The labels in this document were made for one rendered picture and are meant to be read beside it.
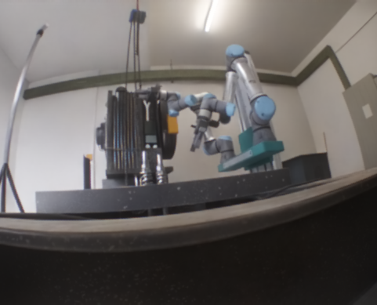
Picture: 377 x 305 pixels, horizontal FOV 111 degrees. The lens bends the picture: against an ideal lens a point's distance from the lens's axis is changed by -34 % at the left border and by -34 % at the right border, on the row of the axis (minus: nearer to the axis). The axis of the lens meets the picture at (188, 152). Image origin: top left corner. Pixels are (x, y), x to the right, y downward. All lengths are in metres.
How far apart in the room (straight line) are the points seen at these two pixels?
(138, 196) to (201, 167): 2.18
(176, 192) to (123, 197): 0.16
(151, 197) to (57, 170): 2.49
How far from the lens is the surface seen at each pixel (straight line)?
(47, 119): 3.38
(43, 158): 3.17
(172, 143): 1.56
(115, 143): 1.51
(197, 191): 0.60
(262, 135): 1.15
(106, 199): 0.61
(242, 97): 1.73
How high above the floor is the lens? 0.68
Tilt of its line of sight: 14 degrees up
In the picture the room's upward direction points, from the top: 7 degrees counter-clockwise
